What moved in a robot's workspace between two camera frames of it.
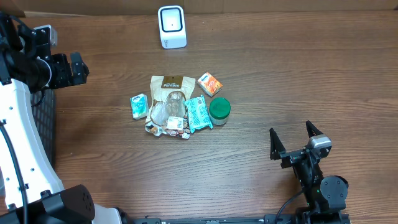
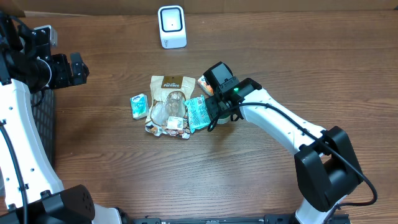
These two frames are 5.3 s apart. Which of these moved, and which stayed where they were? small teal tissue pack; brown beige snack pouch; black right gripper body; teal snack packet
Moved: black right gripper body
Stayed: teal snack packet; small teal tissue pack; brown beige snack pouch
